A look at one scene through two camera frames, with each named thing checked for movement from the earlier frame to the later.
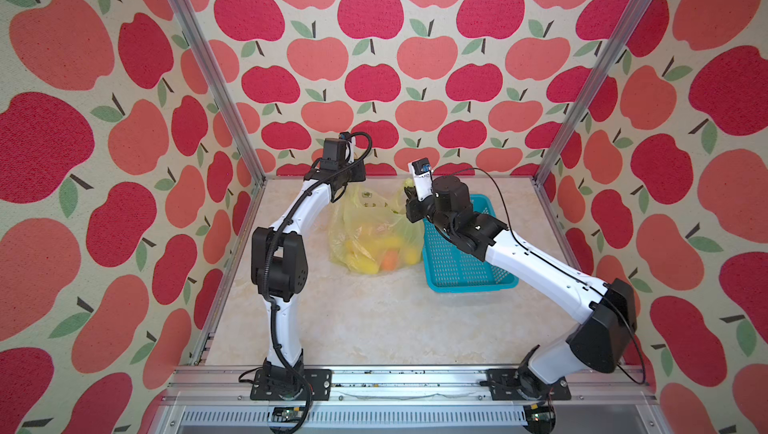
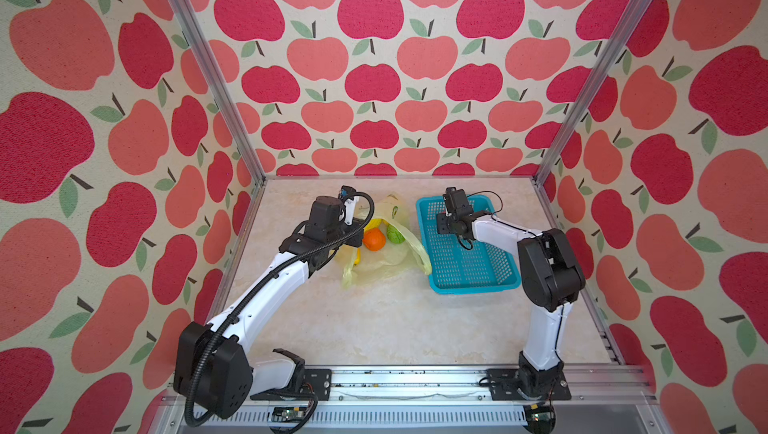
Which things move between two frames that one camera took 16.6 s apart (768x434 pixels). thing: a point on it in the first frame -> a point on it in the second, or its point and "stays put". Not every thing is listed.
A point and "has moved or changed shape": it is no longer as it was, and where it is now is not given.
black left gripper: (359, 168) -> (357, 227)
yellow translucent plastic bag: (371, 232) has moved or changed shape
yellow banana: (360, 260) -> (374, 224)
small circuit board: (291, 414) stays put
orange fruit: (389, 261) -> (374, 239)
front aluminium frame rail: (408, 401) stays put
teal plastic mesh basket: (447, 268) stays put
